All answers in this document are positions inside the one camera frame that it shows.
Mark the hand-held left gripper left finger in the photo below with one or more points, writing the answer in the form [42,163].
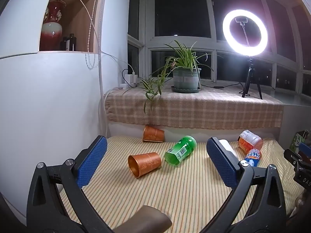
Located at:
[92,160]

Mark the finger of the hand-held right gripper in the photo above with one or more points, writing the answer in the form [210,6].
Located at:
[305,148]

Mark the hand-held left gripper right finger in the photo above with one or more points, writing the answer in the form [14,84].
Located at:
[221,162]

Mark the copper patterned cup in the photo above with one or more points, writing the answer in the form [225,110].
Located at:
[145,163]
[153,134]

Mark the white paper cup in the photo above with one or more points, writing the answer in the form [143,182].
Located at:
[229,148]

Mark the green printed box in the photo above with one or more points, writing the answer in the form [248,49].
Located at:
[297,139]

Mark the blue drink can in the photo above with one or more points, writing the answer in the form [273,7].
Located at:
[253,157]

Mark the striped yellow tablecloth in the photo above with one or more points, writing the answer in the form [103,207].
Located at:
[182,194]

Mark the checkered beige cloth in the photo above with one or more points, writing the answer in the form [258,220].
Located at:
[206,111]

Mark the white cabinet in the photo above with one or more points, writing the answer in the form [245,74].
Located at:
[48,102]

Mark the brown chair back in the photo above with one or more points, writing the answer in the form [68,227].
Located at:
[145,219]

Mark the green pot saucer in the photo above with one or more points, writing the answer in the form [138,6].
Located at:
[185,90]

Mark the black tripod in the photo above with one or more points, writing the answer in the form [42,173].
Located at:
[251,77]

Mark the white power strip with chargers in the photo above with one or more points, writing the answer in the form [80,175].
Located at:
[130,77]

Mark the green flower pot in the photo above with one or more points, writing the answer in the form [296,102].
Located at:
[185,79]

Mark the spider plant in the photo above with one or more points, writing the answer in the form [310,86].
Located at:
[181,58]

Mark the dark glass bottle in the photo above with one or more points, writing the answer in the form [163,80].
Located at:
[70,42]

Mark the red porcelain vase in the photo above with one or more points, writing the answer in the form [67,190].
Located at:
[51,30]

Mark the white window frame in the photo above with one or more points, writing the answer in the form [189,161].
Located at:
[145,41]

